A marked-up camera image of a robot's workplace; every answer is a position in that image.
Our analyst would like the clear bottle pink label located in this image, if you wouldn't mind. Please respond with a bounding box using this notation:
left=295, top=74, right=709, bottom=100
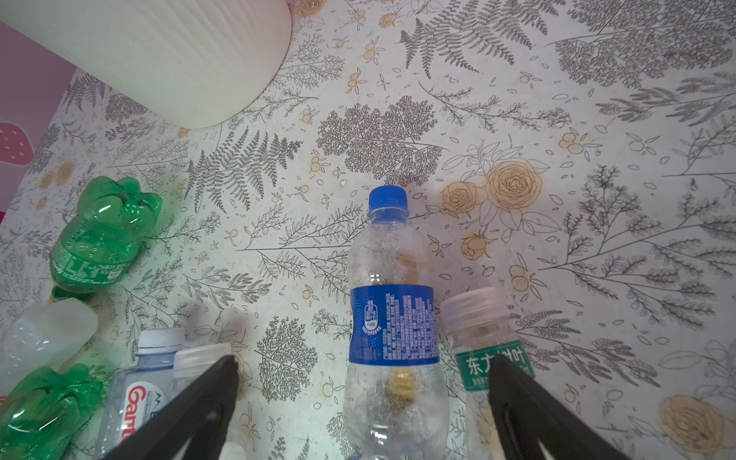
left=94, top=328, right=185, bottom=459

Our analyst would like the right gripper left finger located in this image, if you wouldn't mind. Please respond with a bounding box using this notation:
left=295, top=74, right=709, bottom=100
left=105, top=355, right=239, bottom=460

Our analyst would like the clear bottle red label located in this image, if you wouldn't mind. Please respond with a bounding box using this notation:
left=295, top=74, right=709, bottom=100
left=1, top=298, right=99, bottom=398

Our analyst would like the blue label bottle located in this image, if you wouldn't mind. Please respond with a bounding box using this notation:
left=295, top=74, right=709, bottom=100
left=342, top=186, right=450, bottom=459

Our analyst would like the green bottle lower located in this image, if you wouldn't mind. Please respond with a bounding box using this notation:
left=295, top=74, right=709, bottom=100
left=1, top=364, right=105, bottom=459

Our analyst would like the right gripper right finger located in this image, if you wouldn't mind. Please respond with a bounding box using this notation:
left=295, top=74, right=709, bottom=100
left=488, top=355, right=626, bottom=459

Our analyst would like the tea bottle beige label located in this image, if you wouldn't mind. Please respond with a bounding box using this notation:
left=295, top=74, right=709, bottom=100
left=440, top=287, right=534, bottom=459

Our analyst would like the green bottle upper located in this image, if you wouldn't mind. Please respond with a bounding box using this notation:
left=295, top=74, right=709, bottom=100
left=50, top=176, right=163, bottom=302

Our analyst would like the white plastic waste bin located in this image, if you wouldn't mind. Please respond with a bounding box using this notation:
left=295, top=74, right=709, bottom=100
left=1, top=1, right=292, bottom=128

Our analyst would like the clear bottle green label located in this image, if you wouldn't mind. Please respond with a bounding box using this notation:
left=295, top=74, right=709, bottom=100
left=172, top=343, right=232, bottom=397

